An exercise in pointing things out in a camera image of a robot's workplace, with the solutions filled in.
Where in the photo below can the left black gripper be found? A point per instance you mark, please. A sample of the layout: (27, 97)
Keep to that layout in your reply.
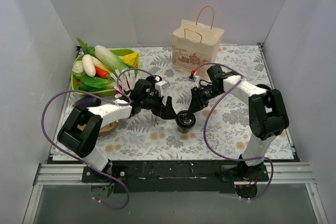
(163, 105)

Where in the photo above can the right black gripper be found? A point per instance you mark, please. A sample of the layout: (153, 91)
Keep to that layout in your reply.
(197, 98)

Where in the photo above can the black cup lid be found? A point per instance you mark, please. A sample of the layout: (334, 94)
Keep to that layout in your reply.
(185, 120)

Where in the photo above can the stack of dark plastic cups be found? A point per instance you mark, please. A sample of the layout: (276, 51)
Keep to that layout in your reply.
(263, 89)

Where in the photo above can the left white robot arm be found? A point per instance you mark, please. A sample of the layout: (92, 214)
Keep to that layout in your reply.
(81, 129)

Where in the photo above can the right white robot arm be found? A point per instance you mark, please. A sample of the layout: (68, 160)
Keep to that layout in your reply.
(266, 112)

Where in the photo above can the paper takeout bag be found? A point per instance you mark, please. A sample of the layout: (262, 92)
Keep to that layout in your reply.
(195, 43)

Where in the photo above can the floral table mat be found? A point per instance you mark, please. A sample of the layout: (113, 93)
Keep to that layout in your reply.
(147, 137)

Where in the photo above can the brown cardboard cup carrier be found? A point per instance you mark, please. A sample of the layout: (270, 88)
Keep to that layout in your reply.
(109, 128)

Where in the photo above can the yellow toy leaf vegetable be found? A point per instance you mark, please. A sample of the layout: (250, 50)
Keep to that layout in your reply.
(132, 59)

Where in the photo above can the toy napa cabbage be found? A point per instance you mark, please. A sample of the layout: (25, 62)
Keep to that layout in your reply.
(110, 60)

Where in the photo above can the purple toy eggplant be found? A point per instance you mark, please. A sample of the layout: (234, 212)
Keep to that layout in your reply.
(87, 102)

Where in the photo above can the green vegetable basket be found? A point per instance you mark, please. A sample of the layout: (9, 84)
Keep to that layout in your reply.
(120, 52)

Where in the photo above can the white toy radish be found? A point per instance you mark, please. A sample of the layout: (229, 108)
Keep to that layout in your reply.
(88, 65)

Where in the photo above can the green toy cabbage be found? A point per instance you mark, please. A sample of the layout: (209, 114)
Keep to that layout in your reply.
(77, 70)

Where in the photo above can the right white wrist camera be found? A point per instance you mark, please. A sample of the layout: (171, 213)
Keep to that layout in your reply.
(193, 76)

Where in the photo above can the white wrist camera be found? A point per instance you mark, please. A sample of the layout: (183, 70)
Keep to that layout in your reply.
(161, 86)
(193, 76)

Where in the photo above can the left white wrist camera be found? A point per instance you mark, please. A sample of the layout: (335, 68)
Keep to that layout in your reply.
(161, 86)

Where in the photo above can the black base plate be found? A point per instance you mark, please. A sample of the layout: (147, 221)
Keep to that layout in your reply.
(169, 176)

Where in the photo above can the aluminium rail frame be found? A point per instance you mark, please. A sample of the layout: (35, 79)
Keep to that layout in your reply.
(285, 173)

